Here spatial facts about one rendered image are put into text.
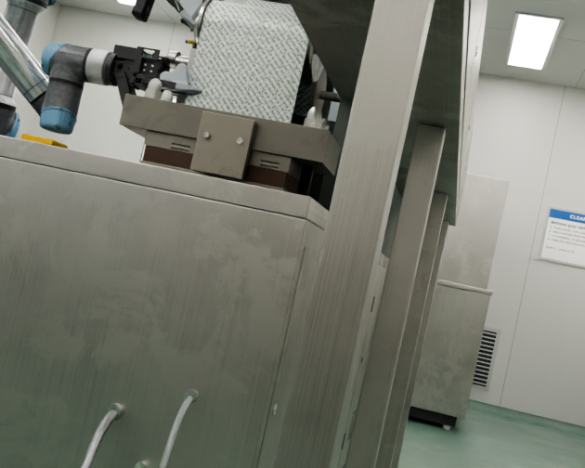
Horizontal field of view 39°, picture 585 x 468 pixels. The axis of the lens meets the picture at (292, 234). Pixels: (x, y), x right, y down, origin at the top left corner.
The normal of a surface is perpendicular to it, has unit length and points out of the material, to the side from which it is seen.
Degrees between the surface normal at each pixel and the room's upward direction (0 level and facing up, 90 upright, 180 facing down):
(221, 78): 90
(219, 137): 90
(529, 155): 90
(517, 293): 90
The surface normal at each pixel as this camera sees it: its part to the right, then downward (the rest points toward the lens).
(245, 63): -0.18, -0.09
